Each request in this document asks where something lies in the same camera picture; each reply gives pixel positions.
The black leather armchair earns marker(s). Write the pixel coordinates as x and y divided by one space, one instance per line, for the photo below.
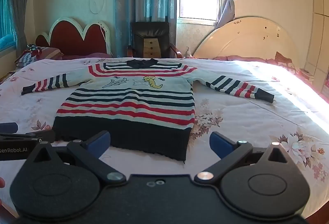
144 31

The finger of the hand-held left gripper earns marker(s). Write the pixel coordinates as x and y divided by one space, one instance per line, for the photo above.
43 135
9 127

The brown patterned pillow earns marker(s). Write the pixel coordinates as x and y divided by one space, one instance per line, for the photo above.
282 62

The red heart-shaped headboard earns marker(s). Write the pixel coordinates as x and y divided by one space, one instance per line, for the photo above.
72 38

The floral bed cover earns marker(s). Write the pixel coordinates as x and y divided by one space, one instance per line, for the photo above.
244 116

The dark item on pillow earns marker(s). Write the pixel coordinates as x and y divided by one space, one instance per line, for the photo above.
33 48

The striped patterned pillow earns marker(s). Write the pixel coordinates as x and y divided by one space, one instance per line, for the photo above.
46 53

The cream round headboard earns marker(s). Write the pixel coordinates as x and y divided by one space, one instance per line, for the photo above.
244 38

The striped knit sweater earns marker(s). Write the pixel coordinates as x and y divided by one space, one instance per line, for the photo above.
123 100

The maroon pillow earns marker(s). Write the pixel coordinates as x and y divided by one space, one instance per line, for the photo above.
87 55

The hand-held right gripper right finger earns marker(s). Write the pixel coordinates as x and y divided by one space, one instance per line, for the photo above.
220 145

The cream wardrobe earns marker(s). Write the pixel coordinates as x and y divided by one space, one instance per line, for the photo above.
320 21

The side window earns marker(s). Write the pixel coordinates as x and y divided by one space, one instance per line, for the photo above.
5 13

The pink pillow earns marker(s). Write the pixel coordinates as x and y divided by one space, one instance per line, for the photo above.
239 58

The person's left hand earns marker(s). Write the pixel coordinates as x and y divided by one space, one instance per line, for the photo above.
1 182

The lotion pump bottle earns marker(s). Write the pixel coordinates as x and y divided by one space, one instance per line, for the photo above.
188 51

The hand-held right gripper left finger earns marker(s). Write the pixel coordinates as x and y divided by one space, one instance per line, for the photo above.
100 140

